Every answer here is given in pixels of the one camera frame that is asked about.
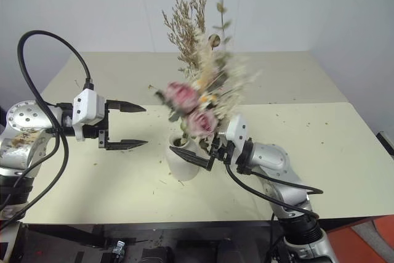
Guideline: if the grey object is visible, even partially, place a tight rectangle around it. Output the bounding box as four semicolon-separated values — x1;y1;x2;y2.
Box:
350;218;394;254

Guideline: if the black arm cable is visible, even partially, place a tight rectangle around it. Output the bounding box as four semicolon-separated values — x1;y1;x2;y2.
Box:
225;163;324;218
0;30;95;224

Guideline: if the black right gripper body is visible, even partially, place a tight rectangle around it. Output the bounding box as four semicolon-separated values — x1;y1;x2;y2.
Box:
206;136;235;172

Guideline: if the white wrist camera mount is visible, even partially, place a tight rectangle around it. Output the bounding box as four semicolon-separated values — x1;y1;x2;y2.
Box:
219;113;249;165
72;89;107;142

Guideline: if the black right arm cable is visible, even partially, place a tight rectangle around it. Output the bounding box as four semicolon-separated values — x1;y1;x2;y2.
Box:
225;163;324;218

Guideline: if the pink rose dried bouquet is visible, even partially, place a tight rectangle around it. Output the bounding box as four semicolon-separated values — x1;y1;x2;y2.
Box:
153;0;264;153

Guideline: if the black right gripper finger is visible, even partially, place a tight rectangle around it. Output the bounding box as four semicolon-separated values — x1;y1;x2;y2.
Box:
172;146;211;171

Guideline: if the small metal clamp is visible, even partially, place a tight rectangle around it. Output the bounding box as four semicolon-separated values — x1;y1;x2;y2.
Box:
111;239;127;258

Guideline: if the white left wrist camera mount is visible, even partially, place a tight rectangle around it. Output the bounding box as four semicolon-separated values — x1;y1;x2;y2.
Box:
72;89;107;142

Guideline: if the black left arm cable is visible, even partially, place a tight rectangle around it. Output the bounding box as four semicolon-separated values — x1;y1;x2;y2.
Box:
0;30;95;224

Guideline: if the dark box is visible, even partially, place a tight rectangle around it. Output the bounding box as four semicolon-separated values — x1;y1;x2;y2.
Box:
376;130;394;158

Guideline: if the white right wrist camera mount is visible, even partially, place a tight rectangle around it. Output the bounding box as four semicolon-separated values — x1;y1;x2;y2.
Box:
219;113;249;165

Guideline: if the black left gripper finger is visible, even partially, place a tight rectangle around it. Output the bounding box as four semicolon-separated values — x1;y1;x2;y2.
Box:
107;99;147;114
108;139;150;152

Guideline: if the dark rounded shape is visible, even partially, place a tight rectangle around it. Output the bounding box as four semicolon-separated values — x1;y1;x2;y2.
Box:
140;238;174;263

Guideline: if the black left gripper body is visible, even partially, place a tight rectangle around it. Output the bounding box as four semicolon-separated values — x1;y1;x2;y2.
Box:
81;99;111;150

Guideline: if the beige dried grass bouquet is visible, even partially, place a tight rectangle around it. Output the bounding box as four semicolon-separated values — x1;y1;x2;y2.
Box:
161;0;207;82

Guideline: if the orange object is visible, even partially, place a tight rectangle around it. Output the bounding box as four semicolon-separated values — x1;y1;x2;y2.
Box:
320;213;394;263

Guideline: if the white ceramic vase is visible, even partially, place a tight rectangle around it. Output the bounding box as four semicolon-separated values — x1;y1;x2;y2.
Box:
166;133;201;182

